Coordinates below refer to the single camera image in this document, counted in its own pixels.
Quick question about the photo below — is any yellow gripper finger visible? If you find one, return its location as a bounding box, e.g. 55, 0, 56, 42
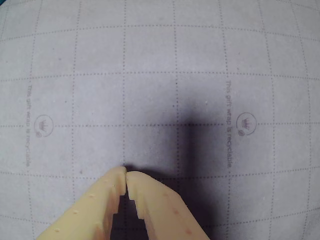
36, 166, 128, 240
126, 170, 209, 240

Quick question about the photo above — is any brown gridded wrapping paper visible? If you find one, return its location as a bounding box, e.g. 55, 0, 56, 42
0, 0, 320, 240

